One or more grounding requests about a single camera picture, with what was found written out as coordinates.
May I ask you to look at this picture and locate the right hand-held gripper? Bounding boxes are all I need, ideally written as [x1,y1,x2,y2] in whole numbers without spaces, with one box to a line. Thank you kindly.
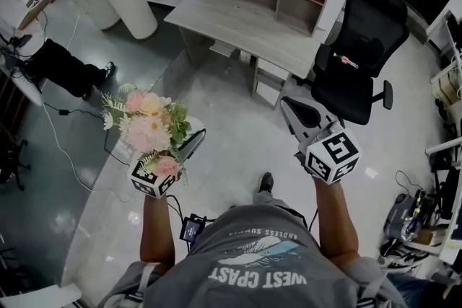
[280,95,363,187]

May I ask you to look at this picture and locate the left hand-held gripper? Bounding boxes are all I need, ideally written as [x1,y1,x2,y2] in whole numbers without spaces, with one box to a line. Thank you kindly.
[128,128,207,199]

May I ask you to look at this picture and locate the pink flowers bouquet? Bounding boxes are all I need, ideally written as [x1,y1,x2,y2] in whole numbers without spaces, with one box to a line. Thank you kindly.
[100,82,206,188]

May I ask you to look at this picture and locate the person's left forearm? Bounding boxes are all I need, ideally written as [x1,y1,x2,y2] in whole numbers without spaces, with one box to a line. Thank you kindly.
[138,187,178,265]

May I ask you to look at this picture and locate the person's right forearm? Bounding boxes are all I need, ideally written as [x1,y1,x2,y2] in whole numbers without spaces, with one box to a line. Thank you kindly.
[311,176,362,268]

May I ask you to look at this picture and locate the red and white pen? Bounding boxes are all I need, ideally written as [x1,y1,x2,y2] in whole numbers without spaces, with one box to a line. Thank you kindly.
[333,52,360,70]

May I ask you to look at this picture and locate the person's black shoe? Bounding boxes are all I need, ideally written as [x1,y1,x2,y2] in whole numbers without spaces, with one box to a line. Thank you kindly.
[258,171,275,194]

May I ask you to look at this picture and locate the black mesh office chair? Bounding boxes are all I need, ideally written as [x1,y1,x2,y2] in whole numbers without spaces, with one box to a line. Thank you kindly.
[309,0,411,126]

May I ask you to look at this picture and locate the black belt-worn device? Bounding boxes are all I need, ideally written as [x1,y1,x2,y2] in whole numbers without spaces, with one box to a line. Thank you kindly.
[179,213,208,247]

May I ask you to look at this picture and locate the person's grey trouser leg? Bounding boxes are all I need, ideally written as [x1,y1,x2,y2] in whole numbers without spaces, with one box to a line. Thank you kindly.
[248,190,308,225]

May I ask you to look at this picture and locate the grey wooden table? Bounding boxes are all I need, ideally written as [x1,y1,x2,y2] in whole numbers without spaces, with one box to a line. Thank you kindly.
[164,0,323,107]

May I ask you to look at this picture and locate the person's grey printed shirt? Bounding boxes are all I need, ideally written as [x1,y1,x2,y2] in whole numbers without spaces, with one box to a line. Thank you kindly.
[107,204,409,308]

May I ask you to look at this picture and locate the grey bag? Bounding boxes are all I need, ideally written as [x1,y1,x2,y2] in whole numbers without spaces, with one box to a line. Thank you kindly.
[382,192,427,239]

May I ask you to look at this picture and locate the white side desk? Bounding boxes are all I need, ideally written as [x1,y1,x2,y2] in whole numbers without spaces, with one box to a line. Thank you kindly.
[424,136,462,258]

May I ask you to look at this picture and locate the white and black sneakers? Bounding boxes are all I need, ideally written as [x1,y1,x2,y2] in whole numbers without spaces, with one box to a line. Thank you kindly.
[376,240,430,270]

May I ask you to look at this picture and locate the black chair base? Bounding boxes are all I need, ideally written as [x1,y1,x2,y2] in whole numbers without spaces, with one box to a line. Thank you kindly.
[0,128,32,192]

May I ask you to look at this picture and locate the white floor cable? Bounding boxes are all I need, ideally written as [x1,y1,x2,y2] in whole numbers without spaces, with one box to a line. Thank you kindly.
[42,9,135,203]

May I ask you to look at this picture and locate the black floor cable with adapter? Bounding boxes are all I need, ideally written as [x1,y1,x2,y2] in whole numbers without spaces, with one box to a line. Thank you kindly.
[42,100,131,167]

